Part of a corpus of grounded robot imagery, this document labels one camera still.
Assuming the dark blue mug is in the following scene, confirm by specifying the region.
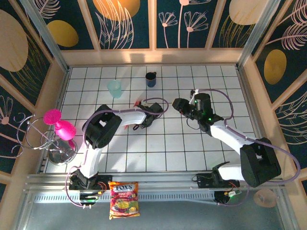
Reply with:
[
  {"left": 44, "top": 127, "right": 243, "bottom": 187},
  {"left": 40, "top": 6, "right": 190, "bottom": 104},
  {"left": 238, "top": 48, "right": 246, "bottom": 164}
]
[{"left": 145, "top": 71, "right": 158, "bottom": 88}]

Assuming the teal translucent plastic cup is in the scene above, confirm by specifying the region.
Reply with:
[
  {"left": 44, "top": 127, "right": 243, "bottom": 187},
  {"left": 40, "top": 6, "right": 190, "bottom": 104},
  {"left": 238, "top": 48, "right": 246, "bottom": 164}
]
[{"left": 106, "top": 80, "right": 123, "bottom": 99}]

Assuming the magenta plastic goblet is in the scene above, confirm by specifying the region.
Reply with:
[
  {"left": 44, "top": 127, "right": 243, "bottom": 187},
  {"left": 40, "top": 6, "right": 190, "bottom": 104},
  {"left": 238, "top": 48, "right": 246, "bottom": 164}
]
[{"left": 43, "top": 109, "right": 77, "bottom": 149}]

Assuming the Fox's fruit candy bag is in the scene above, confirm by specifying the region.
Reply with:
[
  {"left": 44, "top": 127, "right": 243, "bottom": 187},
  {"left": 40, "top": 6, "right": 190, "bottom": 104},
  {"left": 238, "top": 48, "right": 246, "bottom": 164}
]
[{"left": 108, "top": 181, "right": 140, "bottom": 220}]

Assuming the translucent round plastic dome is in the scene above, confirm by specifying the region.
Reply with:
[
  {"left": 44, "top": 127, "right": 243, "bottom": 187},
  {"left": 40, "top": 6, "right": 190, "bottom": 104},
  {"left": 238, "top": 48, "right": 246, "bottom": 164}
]
[{"left": 253, "top": 188, "right": 279, "bottom": 208}]

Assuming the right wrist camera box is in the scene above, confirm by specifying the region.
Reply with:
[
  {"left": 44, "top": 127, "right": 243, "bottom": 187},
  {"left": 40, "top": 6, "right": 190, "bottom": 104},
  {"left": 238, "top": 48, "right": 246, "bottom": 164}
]
[{"left": 190, "top": 89, "right": 212, "bottom": 113}]

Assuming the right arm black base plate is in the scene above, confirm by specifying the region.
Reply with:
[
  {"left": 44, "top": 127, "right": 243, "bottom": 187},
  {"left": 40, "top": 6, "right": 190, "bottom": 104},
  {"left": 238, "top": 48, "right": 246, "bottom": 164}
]
[{"left": 192, "top": 172, "right": 240, "bottom": 190}]

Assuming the aluminium extrusion rail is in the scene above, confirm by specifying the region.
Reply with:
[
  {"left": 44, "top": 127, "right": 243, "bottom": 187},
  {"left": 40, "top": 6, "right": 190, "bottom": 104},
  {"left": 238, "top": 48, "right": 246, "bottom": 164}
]
[{"left": 24, "top": 170, "right": 286, "bottom": 192}]

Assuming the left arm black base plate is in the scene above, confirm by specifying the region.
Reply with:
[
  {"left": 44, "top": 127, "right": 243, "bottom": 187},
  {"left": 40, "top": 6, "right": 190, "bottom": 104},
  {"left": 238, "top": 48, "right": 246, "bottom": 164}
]
[{"left": 69, "top": 174, "right": 113, "bottom": 191}]

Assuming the perforated metal cable duct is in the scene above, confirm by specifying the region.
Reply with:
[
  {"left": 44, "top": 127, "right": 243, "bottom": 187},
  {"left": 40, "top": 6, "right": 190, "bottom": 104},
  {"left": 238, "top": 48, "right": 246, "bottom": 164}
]
[{"left": 33, "top": 193, "right": 216, "bottom": 204}]

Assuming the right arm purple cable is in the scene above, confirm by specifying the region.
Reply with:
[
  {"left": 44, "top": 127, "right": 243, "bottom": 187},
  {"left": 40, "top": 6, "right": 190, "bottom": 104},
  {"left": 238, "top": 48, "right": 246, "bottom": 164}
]
[{"left": 195, "top": 88, "right": 302, "bottom": 207}]

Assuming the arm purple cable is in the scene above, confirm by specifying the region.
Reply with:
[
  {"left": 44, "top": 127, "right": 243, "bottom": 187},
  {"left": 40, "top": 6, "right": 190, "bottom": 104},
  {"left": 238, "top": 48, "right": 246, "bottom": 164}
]
[
  {"left": 64, "top": 97, "right": 169, "bottom": 209},
  {"left": 195, "top": 88, "right": 302, "bottom": 207}
]

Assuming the chrome wire glass rack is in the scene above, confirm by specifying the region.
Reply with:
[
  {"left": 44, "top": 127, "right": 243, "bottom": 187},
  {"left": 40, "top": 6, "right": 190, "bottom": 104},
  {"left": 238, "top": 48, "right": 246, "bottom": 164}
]
[{"left": 12, "top": 114, "right": 79, "bottom": 166}]

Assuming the aluminium frame post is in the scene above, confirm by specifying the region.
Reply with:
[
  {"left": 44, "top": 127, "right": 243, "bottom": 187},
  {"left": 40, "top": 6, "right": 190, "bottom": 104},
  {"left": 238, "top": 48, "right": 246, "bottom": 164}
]
[
  {"left": 19, "top": 0, "right": 71, "bottom": 75},
  {"left": 236, "top": 0, "right": 287, "bottom": 69}
]

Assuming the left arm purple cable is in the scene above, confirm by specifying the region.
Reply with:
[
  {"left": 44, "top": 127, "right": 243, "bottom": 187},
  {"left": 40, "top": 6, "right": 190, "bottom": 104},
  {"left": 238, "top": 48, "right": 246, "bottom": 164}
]
[{"left": 64, "top": 97, "right": 169, "bottom": 209}]

